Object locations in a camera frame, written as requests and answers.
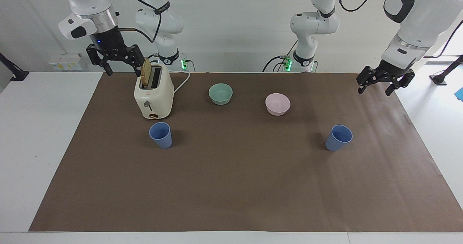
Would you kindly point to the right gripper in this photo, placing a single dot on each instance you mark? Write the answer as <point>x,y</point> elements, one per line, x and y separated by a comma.
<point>108,43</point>

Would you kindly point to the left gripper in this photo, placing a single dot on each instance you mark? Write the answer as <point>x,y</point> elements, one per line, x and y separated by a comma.
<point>392,70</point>

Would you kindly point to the toast slice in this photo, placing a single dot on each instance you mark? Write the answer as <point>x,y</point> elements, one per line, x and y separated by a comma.
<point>146,74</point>

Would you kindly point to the cream toaster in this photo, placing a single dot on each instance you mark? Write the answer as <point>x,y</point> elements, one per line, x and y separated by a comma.
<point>153,99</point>

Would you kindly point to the black stand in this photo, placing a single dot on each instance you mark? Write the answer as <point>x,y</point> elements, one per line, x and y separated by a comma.
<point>16,74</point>
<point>445,75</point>

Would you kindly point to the blue cup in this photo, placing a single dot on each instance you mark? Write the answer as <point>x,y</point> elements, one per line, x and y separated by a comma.
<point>161,137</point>
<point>337,139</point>

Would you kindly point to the green bowl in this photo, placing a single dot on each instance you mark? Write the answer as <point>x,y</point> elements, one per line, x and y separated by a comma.
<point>220,94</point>

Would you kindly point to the pink bowl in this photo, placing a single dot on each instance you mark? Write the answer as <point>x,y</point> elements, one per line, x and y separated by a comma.
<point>277,105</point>

